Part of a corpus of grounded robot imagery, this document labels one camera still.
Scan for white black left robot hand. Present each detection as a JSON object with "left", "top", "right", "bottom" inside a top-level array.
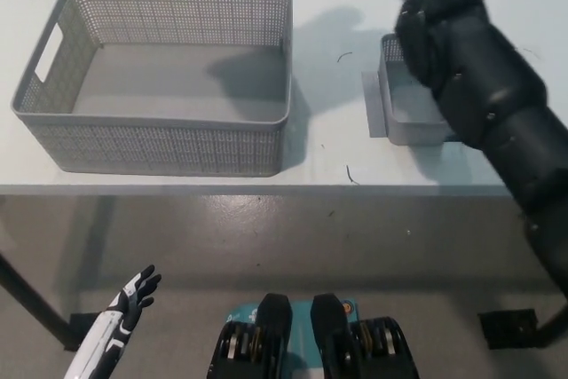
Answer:
[{"left": 65, "top": 265, "right": 163, "bottom": 379}]

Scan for small grey perforated container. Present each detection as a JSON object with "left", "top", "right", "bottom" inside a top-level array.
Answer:
[{"left": 380, "top": 33, "right": 459, "bottom": 147}]

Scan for black teal robot torso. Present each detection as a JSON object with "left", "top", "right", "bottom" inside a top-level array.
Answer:
[{"left": 206, "top": 292, "right": 421, "bottom": 379}]

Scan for large grey perforated basket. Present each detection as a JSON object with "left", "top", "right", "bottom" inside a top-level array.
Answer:
[{"left": 9, "top": 0, "right": 295, "bottom": 178}]

